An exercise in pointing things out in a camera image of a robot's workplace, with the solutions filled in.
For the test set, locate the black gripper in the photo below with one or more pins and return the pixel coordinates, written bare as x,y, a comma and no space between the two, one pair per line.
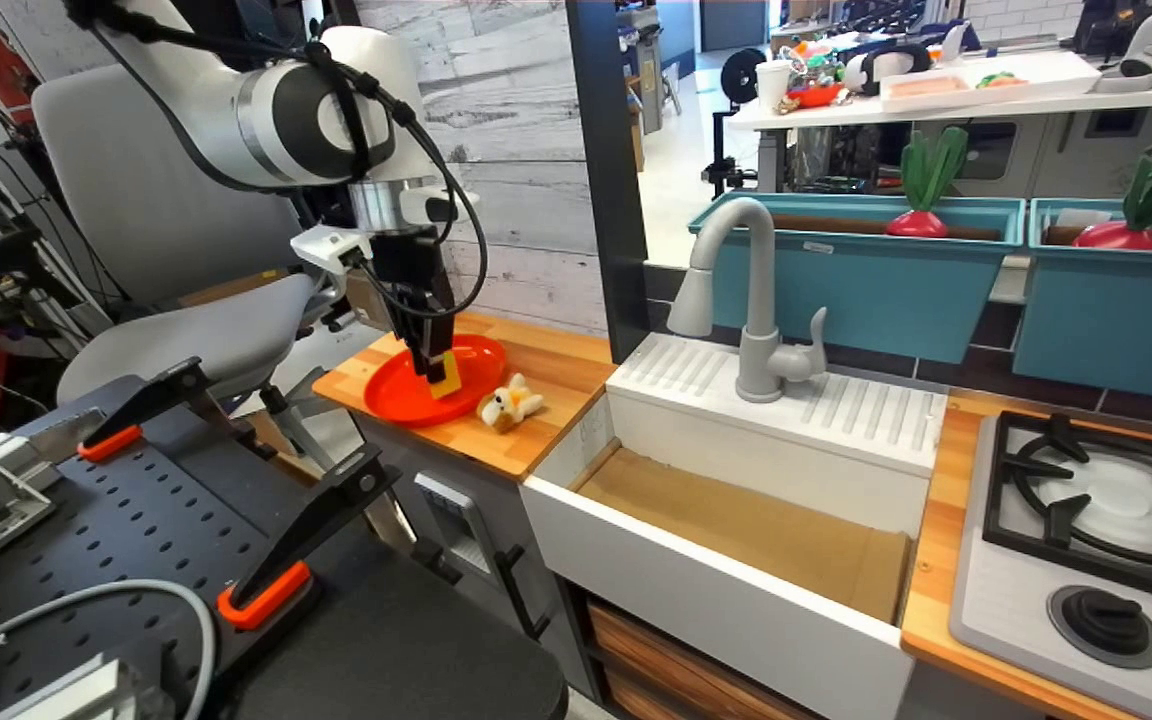
413,272

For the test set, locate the yellow block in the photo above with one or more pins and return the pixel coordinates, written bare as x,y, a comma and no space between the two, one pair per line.
442,380

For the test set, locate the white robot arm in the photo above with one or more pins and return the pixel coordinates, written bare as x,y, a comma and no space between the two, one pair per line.
282,120

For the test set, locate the orange round plate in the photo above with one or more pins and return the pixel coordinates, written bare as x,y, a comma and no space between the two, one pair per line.
399,395

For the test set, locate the white plush dog toy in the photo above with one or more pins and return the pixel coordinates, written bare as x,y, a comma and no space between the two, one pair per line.
510,406

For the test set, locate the wooden toy kitchen unit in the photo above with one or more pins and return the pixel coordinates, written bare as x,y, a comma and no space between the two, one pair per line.
562,353

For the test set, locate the gray office chair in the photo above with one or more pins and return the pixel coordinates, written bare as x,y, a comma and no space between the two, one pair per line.
137,226

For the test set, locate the gray toy faucet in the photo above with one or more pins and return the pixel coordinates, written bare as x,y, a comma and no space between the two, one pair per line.
761,305

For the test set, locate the dark perforated board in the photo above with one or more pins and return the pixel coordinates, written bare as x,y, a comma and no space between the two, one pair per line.
137,522

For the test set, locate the white toy sink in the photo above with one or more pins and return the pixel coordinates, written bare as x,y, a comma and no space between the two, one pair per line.
680,585

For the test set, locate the black round stand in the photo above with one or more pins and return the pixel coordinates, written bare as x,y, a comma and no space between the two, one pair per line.
743,77

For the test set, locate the teal planter box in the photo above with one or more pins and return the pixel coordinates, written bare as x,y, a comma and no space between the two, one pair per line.
868,293
1120,320

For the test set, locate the red bowl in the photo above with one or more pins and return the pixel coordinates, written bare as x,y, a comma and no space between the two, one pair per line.
817,98

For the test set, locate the red toy radish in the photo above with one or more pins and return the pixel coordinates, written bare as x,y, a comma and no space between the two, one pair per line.
1119,236
935,164

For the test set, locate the white background table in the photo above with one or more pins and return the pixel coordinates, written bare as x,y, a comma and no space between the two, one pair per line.
951,105

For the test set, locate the black stove grate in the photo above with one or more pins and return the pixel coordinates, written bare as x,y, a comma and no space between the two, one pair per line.
1057,436

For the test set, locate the gray toy stove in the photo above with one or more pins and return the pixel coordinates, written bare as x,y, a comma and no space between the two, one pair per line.
1002,615

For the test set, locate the black stove knob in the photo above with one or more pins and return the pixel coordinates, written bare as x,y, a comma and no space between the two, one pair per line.
1107,625

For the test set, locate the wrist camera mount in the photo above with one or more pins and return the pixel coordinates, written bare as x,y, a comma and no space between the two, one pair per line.
329,249

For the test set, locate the black upright post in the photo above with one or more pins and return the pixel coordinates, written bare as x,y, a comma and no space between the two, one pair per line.
609,173

